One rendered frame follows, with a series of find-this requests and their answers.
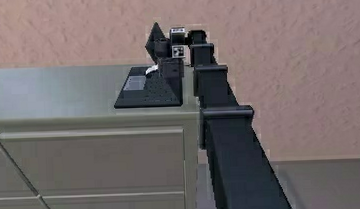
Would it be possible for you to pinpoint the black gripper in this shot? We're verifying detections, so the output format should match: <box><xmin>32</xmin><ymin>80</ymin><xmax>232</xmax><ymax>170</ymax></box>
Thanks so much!
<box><xmin>144</xmin><ymin>37</ymin><xmax>186</xmax><ymax>94</ymax></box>

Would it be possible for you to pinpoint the black laptop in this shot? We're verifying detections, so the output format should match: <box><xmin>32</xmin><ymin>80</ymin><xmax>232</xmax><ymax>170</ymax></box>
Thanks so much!
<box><xmin>110</xmin><ymin>20</ymin><xmax>184</xmax><ymax>110</ymax></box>

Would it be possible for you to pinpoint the grey-green chest of drawers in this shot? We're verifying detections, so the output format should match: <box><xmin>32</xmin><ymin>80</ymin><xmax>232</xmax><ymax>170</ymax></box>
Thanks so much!
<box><xmin>0</xmin><ymin>61</ymin><xmax>206</xmax><ymax>209</ymax></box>

